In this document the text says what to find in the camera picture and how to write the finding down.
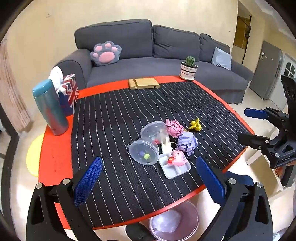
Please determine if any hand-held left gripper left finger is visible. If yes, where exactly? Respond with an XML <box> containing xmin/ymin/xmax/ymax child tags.
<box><xmin>26</xmin><ymin>157</ymin><xmax>103</xmax><ymax>241</ymax></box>

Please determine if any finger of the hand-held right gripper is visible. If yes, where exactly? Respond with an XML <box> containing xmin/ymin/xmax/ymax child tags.
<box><xmin>237</xmin><ymin>132</ymin><xmax>280</xmax><ymax>158</ymax></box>
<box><xmin>244</xmin><ymin>107</ymin><xmax>289</xmax><ymax>126</ymax></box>

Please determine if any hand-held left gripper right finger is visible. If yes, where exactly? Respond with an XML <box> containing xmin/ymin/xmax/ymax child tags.
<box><xmin>195</xmin><ymin>156</ymin><xmax>274</xmax><ymax>241</ymax></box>

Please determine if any pink pig toy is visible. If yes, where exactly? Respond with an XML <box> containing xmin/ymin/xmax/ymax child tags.
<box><xmin>167</xmin><ymin>150</ymin><xmax>186</xmax><ymax>166</ymax></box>

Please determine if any white compartment tray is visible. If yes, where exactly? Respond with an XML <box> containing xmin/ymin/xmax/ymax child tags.
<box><xmin>158</xmin><ymin>152</ymin><xmax>192</xmax><ymax>179</ymax></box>

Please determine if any purple paper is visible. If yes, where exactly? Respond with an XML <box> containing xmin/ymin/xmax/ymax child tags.
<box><xmin>177</xmin><ymin>132</ymin><xmax>198</xmax><ymax>156</ymax></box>

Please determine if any white plastic case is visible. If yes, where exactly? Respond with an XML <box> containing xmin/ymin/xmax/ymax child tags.
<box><xmin>161</xmin><ymin>137</ymin><xmax>172</xmax><ymax>154</ymax></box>

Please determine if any yellow paper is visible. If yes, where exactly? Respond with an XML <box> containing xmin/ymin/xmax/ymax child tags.
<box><xmin>189</xmin><ymin>118</ymin><xmax>202</xmax><ymax>131</ymax></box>

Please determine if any clear round plastic container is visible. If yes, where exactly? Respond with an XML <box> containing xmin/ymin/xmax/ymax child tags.
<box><xmin>140</xmin><ymin>121</ymin><xmax>171</xmax><ymax>150</ymax></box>
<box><xmin>128</xmin><ymin>138</ymin><xmax>160</xmax><ymax>165</ymax></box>

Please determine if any pink paper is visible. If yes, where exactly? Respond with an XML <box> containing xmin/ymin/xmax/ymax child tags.
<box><xmin>166</xmin><ymin>119</ymin><xmax>185</xmax><ymax>138</ymax></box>

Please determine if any pink translucent trash bin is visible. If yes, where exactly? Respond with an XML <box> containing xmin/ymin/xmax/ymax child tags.
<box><xmin>149</xmin><ymin>200</ymin><xmax>200</xmax><ymax>241</ymax></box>

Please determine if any grey refrigerator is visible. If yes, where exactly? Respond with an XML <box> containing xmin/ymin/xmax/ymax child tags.
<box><xmin>249</xmin><ymin>40</ymin><xmax>284</xmax><ymax>100</ymax></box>

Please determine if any white door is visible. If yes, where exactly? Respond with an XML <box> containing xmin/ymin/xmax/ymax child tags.
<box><xmin>281</xmin><ymin>53</ymin><xmax>296</xmax><ymax>80</ymax></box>

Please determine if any yellow round stool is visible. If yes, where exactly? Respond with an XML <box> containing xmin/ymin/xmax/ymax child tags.
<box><xmin>26</xmin><ymin>134</ymin><xmax>44</xmax><ymax>178</ymax></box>

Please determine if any light blue cushion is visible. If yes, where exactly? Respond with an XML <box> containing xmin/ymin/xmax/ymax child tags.
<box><xmin>211</xmin><ymin>47</ymin><xmax>232</xmax><ymax>70</ymax></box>

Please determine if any dark rounded object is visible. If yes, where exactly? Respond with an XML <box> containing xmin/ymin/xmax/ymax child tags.
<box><xmin>125</xmin><ymin>222</ymin><xmax>154</xmax><ymax>241</ymax></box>

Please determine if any black striped table mat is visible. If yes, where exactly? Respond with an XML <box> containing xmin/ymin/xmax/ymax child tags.
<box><xmin>70</xmin><ymin>82</ymin><xmax>255</xmax><ymax>229</ymax></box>

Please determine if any cactus in striped pot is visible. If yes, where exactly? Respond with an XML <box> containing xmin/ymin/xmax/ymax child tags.
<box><xmin>180</xmin><ymin>56</ymin><xmax>198</xmax><ymax>79</ymax></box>

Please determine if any teal bottle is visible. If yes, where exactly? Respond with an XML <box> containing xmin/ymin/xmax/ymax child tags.
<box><xmin>32</xmin><ymin>79</ymin><xmax>69</xmax><ymax>136</ymax></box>

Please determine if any flag print tissue box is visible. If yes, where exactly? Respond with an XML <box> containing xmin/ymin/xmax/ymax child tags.
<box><xmin>56</xmin><ymin>74</ymin><xmax>79</xmax><ymax>116</ymax></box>

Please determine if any wooden phone stand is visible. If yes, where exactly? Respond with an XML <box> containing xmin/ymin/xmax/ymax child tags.
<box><xmin>129</xmin><ymin>78</ymin><xmax>160</xmax><ymax>90</ymax></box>

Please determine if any grey sofa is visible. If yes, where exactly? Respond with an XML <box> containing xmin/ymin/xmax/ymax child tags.
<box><xmin>55</xmin><ymin>19</ymin><xmax>254</xmax><ymax>105</ymax></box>

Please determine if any grey pink paw cushion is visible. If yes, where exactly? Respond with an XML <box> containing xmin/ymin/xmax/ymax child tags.
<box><xmin>90</xmin><ymin>41</ymin><xmax>122</xmax><ymax>67</ymax></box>

